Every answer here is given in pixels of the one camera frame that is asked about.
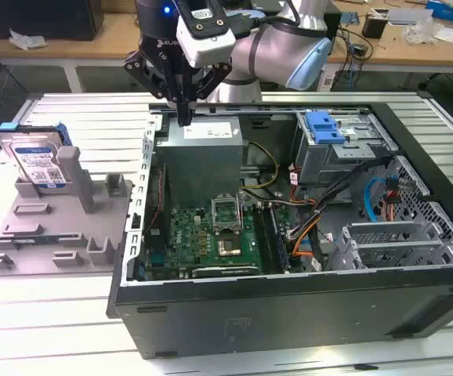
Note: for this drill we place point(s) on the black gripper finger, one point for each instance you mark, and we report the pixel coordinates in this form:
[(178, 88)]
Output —
[(142, 64), (216, 76)]

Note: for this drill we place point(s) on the hard disk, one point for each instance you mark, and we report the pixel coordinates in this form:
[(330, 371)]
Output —
[(34, 156)]

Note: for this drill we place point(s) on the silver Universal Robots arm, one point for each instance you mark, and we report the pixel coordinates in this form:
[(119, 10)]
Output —
[(265, 51)]

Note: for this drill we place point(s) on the metal disk bay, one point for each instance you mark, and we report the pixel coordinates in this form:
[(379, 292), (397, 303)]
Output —
[(387, 250)]

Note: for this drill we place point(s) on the wooden desk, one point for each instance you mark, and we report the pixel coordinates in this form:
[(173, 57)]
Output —
[(105, 35)]

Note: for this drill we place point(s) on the grey power supply unit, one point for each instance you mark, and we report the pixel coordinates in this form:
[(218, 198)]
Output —
[(199, 168)]

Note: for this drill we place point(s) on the large black computer box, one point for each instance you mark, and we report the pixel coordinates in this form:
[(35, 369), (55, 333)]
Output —
[(34, 15)]

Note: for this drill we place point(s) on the crumpled white paper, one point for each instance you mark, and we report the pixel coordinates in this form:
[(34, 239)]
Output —
[(26, 39)]

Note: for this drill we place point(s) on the blue plastic drive latch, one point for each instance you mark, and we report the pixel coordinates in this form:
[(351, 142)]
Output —
[(322, 129)]

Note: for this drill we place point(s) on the black tower computer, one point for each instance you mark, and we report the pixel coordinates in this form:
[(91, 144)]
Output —
[(334, 27)]

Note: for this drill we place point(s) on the metal optical drive cage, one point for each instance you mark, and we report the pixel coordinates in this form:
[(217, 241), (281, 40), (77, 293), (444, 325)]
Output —
[(328, 164)]

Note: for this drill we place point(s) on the green motherboard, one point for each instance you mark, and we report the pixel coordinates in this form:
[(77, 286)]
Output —
[(187, 235)]

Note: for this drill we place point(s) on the small black box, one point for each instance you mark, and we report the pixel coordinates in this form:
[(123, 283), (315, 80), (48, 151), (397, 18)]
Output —
[(373, 25)]

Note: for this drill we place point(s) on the black RAM slot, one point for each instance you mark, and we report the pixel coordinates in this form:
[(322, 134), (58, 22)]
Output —
[(263, 239)]

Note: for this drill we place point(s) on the CPU socket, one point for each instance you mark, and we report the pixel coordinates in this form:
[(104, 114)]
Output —
[(228, 246)]

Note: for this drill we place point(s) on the RAM stick with chips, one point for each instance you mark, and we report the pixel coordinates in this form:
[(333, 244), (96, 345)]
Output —
[(279, 239)]

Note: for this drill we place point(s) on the grey plastic parts rack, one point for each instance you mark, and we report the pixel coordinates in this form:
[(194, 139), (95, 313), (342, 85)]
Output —
[(54, 219)]

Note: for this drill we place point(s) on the black graphics card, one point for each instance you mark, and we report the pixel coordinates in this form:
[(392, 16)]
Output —
[(226, 270)]

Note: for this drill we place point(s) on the clear plastic bag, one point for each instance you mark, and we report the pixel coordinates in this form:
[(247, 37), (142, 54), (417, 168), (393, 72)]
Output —
[(418, 31)]

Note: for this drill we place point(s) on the RAM stick on rack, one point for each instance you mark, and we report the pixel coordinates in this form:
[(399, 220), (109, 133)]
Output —
[(26, 239)]

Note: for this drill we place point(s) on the blue cardboard box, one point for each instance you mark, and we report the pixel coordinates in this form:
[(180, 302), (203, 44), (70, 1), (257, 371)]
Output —
[(448, 9)]

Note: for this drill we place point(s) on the black open PC case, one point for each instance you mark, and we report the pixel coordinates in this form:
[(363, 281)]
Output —
[(289, 321)]

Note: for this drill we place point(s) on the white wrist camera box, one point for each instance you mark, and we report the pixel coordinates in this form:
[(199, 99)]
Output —
[(211, 43)]

